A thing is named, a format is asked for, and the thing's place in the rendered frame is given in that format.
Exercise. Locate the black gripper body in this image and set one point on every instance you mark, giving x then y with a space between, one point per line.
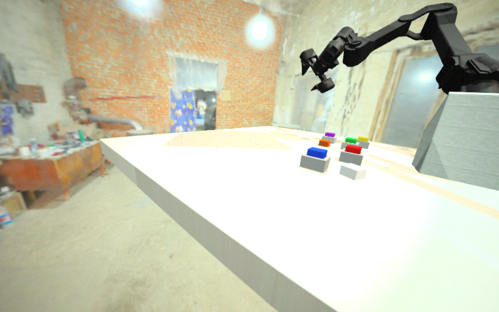
319 67

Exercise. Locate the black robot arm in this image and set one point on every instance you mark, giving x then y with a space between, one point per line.
462 71

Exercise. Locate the orange block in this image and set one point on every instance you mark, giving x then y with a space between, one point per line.
325 143

